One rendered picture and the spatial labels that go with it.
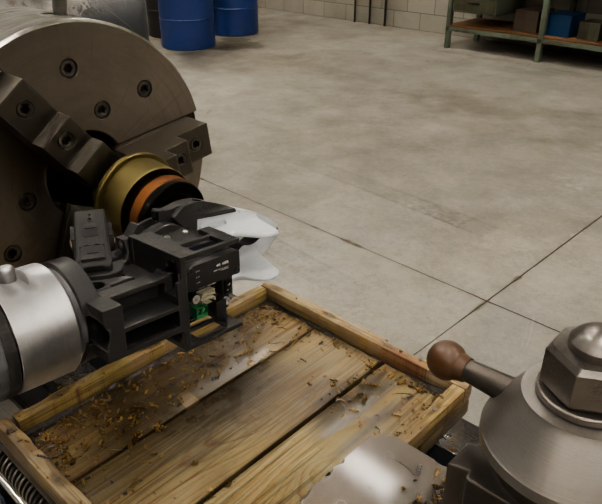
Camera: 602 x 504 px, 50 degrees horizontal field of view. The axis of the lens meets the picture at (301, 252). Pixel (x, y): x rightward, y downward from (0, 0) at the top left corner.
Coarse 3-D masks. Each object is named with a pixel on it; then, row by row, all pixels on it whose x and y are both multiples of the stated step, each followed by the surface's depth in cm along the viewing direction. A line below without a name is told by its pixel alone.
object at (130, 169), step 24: (120, 168) 60; (144, 168) 59; (168, 168) 60; (96, 192) 59; (120, 192) 58; (144, 192) 58; (168, 192) 58; (192, 192) 60; (120, 216) 58; (144, 216) 57
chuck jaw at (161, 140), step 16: (192, 112) 76; (160, 128) 72; (176, 128) 72; (192, 128) 72; (112, 144) 70; (128, 144) 69; (144, 144) 69; (160, 144) 69; (176, 144) 68; (192, 144) 72; (208, 144) 74; (176, 160) 66; (192, 160) 73
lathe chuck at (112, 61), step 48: (0, 48) 57; (48, 48) 61; (96, 48) 64; (144, 48) 68; (48, 96) 62; (96, 96) 66; (144, 96) 70; (0, 144) 60; (0, 192) 62; (48, 192) 66; (0, 240) 63; (48, 240) 67
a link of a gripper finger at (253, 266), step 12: (240, 240) 56; (252, 240) 56; (264, 240) 56; (240, 252) 54; (252, 252) 55; (264, 252) 57; (240, 264) 53; (252, 264) 54; (264, 264) 54; (240, 276) 52; (252, 276) 52; (264, 276) 52; (276, 276) 52
